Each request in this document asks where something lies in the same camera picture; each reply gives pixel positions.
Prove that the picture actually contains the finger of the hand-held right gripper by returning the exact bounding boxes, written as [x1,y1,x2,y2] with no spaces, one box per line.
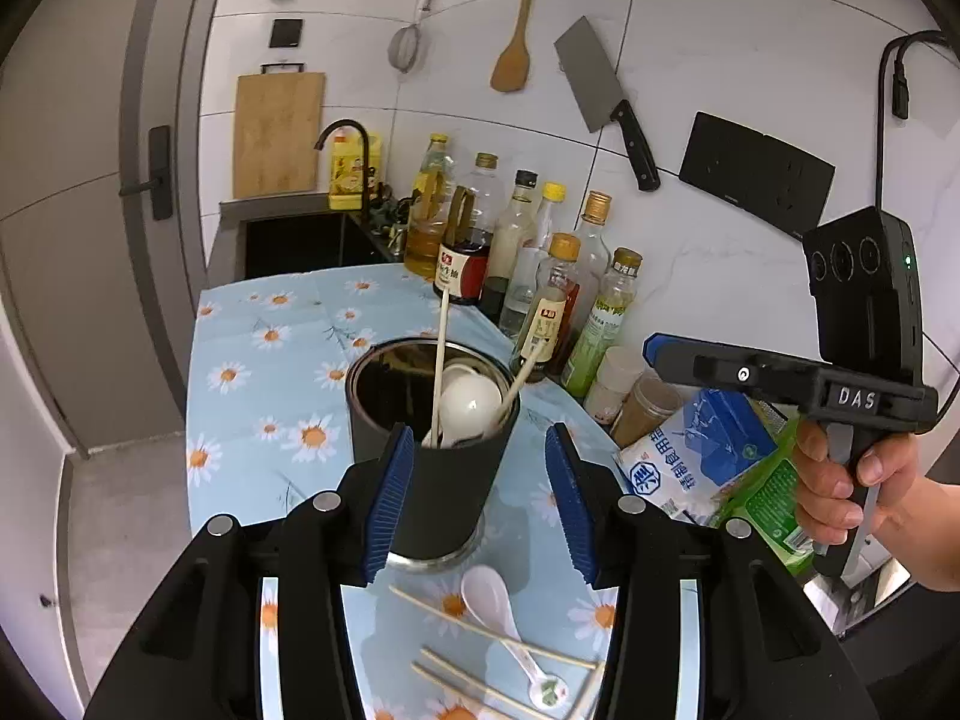
[643,332,827,415]

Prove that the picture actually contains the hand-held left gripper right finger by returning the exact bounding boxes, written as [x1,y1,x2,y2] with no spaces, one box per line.
[545,422,878,720]

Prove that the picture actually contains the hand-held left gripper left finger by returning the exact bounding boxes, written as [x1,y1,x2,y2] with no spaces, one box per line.
[82,424,416,720]

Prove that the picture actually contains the black cylindrical utensil holder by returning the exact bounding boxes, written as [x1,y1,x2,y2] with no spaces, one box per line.
[345,337,521,575]

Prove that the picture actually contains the pile of wooden chopsticks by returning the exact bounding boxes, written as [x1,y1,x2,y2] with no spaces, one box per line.
[388,585,607,720]

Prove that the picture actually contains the white ceramic spoon green print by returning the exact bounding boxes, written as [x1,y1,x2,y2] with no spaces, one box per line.
[460,565,569,711]

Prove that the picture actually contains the white spoons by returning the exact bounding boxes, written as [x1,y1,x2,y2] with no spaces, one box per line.
[439,375,502,440]

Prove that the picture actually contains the long bamboo chopstick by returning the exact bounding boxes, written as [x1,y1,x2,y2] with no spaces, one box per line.
[429,285,451,445]
[495,340,548,425]

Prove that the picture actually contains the person's right hand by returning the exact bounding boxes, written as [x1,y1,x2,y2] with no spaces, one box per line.
[793,418,960,592]

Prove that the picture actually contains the green label bottle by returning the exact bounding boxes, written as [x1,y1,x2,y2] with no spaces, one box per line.
[561,247,644,400]

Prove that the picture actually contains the brown spice jar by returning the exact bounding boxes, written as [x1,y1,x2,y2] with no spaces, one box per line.
[611,375,685,449]

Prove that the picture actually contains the blue white salt bag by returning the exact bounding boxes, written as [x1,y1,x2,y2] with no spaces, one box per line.
[615,388,781,527]

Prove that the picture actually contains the gold cap clear bottle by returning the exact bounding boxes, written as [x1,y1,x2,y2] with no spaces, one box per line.
[566,191,612,331]

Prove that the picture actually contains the yellow cap clear bottle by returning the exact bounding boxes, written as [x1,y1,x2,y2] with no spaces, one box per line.
[499,181,565,338]

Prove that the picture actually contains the blue daisy print tablecloth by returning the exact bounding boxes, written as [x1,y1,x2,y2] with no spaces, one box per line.
[186,264,653,720]

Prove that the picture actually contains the black cap clear bottle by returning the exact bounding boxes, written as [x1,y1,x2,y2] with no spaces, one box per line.
[480,169,541,320]

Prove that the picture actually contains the green sugar bag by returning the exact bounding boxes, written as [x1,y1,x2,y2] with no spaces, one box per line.
[712,405,826,578]

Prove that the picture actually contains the dark soy sauce bottle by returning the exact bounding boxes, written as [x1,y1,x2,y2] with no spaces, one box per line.
[433,152,502,307]

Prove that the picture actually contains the yellow cooking oil bottle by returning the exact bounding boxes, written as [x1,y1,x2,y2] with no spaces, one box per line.
[403,133,458,280]

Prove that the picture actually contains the dark kitchen sink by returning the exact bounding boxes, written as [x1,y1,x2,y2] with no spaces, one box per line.
[219,191,410,282]

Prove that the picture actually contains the wooden spatula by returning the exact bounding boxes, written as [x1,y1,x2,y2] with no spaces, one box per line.
[490,0,548,93]

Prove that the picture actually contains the yellow dish soap bottle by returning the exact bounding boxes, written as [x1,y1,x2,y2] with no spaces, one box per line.
[328,127,383,211]

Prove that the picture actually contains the black faucet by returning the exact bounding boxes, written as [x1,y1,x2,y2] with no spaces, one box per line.
[313,118,374,230]

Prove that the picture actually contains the wooden cutting board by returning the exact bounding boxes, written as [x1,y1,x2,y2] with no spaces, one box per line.
[232,62,327,200]

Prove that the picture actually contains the hanging metal strainer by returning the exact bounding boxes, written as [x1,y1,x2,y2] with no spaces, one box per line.
[388,0,437,74]

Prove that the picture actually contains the grey door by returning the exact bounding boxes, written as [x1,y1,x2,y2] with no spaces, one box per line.
[0,0,237,458]

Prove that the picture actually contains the black wall outlet panel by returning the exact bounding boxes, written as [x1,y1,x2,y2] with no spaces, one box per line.
[679,111,837,241]

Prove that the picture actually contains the black cable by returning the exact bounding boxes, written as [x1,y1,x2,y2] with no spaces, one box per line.
[877,30,950,215]

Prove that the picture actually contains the cleaver with black handle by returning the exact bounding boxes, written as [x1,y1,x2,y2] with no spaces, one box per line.
[553,15,662,194]

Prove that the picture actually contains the black door handle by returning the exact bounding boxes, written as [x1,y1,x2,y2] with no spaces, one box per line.
[118,125,175,222]

